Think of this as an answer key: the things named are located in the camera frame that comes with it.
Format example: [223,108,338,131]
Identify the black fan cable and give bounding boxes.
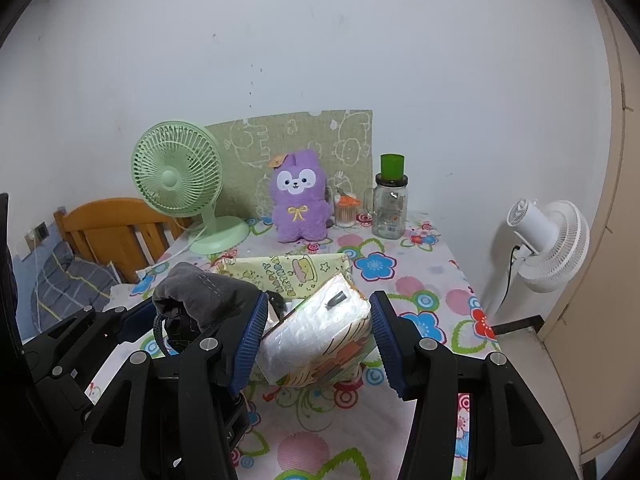
[500,242,523,331]

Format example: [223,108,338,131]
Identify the yellow cartoon fabric storage box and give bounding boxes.
[210,252,353,386]

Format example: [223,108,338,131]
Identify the purple plush toy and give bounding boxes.
[270,150,332,245]

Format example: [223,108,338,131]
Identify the plaid blanket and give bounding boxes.
[30,242,118,331]

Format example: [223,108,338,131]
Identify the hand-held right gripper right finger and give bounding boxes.
[369,290,583,480]

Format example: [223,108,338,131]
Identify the white fan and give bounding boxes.
[506,199,591,293]

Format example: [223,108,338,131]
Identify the green desk fan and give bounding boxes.
[131,120,251,256]

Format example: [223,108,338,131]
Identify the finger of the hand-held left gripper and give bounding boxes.
[47,300,166,376]
[156,305,201,356]

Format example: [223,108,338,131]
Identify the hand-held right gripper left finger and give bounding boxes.
[55,290,271,480]

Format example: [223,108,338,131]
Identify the glass mason jar mug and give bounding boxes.
[361,174,410,240]

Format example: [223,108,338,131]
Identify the black plastic bag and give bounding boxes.
[269,294,300,317]

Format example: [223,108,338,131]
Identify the grey white fleece cloth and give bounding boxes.
[152,261,263,333]

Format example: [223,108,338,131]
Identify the beige door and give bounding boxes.
[542,0,640,466]

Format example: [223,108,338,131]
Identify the printed tissue pack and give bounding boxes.
[255,275,373,388]

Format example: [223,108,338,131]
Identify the wooden bed headboard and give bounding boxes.
[54,197,196,283]

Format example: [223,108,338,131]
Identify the green plastic cup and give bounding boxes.
[380,154,407,181]

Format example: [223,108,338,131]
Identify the cotton swab container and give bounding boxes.
[334,192,361,227]

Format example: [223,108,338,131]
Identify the white fan cable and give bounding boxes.
[170,225,211,257]

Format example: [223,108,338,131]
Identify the green cartoon printed board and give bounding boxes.
[202,108,374,221]

